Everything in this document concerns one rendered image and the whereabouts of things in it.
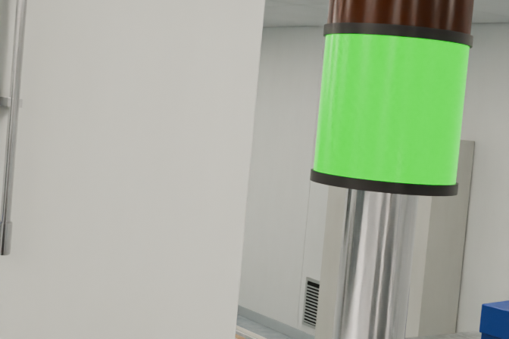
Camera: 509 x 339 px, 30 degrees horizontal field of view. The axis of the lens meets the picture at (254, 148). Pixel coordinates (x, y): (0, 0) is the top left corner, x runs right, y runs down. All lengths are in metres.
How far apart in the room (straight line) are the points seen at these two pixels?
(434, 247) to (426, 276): 0.23
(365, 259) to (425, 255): 6.89
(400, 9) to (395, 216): 0.07
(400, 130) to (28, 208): 1.51
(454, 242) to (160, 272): 5.58
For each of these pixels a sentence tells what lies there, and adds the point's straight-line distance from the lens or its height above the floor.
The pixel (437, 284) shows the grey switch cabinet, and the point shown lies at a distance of 7.35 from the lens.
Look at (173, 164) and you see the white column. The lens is 1.91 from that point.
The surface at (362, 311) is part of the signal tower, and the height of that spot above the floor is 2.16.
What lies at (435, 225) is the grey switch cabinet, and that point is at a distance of 7.22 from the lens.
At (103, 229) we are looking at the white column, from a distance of 1.86.
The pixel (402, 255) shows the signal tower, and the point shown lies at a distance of 0.33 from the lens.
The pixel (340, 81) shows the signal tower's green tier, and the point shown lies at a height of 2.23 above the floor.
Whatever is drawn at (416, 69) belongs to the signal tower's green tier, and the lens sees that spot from 0.31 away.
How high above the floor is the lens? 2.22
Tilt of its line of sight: 3 degrees down
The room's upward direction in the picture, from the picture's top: 5 degrees clockwise
